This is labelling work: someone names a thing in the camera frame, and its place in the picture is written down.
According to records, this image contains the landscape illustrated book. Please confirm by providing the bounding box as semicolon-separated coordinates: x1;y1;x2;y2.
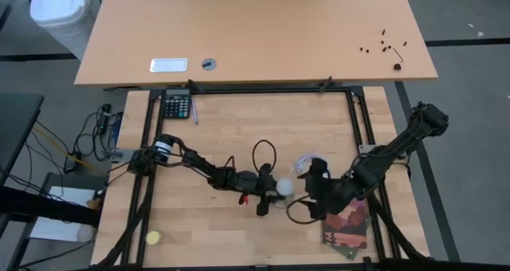
321;198;370;250

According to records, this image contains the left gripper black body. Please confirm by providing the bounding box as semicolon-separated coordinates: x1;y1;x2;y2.
238;163;280;217

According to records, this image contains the black side table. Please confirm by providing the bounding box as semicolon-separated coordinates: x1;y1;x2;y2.
0;93;45;187

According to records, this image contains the black bar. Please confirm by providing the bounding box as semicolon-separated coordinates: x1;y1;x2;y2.
0;185;100;228

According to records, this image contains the white sheet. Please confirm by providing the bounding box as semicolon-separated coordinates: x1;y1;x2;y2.
29;185;96;243

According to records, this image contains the white trash bin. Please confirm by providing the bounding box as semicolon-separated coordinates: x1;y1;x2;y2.
29;0;95;61

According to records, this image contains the black right arm cable loop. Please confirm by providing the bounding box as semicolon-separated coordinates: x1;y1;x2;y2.
285;194;320;226

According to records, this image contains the light wooden desk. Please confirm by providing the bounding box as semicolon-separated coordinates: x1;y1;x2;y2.
74;0;439;88

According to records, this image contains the black calculator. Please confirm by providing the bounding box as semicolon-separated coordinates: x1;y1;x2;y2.
161;88;192;120

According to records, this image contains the black floor cable bundle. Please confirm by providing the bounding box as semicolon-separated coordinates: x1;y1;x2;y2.
23;103;124;176

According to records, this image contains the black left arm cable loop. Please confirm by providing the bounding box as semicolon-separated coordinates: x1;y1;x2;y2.
252;139;277;172

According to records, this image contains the green card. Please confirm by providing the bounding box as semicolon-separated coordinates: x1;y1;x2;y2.
330;217;374;261

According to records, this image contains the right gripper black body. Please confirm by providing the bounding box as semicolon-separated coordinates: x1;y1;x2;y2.
306;158;358;220

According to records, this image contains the yellow round disc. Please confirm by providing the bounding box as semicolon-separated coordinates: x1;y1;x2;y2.
145;230;163;246

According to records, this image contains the white lamp cable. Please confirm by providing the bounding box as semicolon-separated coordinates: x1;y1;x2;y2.
292;153;322;176

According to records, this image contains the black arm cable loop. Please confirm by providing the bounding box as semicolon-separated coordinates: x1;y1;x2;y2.
285;194;320;226
252;139;277;172

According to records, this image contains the black power adapter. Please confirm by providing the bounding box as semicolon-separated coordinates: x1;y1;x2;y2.
63;153;83;175

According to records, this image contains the black aluminium table frame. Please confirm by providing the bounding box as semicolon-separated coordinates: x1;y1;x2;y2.
90;85;435;271

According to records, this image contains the silver rectangular desk plate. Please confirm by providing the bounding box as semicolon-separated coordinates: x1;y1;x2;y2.
149;57;189;73

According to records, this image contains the white lightbulb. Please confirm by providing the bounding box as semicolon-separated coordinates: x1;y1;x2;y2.
276;177;296;197

